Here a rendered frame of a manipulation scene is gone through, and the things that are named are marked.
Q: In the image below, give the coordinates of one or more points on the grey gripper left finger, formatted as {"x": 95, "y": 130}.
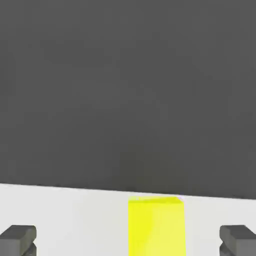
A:
{"x": 17, "y": 235}

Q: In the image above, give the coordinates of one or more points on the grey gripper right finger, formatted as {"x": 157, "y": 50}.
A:
{"x": 239, "y": 235}

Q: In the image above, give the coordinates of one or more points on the large yellow box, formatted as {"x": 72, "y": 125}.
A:
{"x": 156, "y": 228}

